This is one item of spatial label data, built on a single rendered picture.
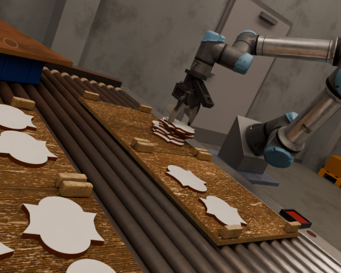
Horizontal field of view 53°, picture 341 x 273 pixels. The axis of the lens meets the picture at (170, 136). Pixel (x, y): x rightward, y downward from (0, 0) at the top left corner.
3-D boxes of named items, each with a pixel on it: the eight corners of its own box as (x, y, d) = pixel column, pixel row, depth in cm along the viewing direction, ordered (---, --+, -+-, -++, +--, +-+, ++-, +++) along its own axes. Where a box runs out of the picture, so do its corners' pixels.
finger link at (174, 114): (160, 118, 129) (176, 99, 130) (170, 125, 126) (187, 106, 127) (156, 113, 127) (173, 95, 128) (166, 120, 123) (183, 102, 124)
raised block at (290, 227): (293, 228, 97) (297, 220, 96) (297, 232, 95) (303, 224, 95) (282, 229, 93) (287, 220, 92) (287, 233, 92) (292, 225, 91)
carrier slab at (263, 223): (207, 162, 125) (208, 158, 125) (297, 236, 97) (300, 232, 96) (128, 153, 102) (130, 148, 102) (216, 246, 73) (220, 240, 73)
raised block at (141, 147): (149, 150, 107) (152, 143, 106) (152, 154, 105) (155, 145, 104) (133, 148, 102) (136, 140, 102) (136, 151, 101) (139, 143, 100)
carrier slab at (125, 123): (148, 115, 155) (150, 112, 154) (205, 161, 126) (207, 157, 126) (77, 99, 131) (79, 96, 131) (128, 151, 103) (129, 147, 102)
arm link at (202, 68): (216, 68, 126) (203, 63, 120) (211, 79, 127) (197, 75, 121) (202, 62, 130) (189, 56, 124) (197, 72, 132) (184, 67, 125)
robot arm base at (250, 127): (262, 128, 166) (280, 121, 160) (268, 158, 161) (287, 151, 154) (243, 122, 157) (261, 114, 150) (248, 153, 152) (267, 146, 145)
